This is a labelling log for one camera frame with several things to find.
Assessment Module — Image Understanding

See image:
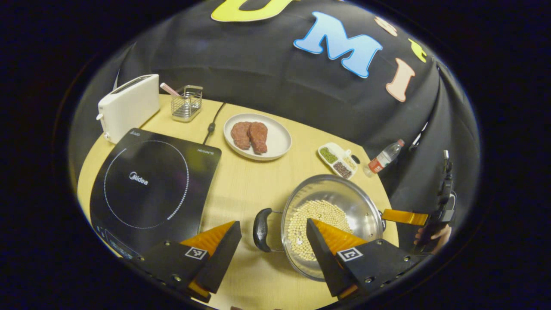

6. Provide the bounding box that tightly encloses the white round plate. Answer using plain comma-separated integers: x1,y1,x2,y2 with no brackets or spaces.
223,113,292,161

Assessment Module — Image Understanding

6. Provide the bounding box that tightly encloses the clear plastic water bottle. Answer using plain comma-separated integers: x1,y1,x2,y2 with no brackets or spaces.
363,139,406,178

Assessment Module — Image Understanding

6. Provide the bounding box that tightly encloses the black power cable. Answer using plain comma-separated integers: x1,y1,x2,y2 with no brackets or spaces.
202,102,227,146

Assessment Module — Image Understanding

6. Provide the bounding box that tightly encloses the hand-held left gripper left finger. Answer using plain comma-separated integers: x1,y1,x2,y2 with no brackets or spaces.
131,220,242,303

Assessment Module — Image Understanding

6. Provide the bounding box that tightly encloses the black induction cooktop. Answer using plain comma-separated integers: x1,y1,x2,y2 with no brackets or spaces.
89,128,222,261

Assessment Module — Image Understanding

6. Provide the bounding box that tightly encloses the white toaster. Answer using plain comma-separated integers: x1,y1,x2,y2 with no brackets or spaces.
96,74,161,145

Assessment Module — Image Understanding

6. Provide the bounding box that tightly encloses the white divided dish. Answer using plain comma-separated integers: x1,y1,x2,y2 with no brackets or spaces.
317,142,359,180

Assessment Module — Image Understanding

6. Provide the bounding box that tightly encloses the wire mesh basket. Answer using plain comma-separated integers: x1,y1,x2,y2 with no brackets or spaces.
171,85,204,123

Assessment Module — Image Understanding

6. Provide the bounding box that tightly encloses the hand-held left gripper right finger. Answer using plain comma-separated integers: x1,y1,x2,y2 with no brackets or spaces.
306,218,427,301

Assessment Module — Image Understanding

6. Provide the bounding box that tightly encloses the stainless steel pot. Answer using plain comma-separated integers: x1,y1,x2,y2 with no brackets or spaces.
253,174,387,282

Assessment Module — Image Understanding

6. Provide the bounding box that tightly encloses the pile of soybeans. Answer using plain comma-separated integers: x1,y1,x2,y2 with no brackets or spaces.
286,199,353,262

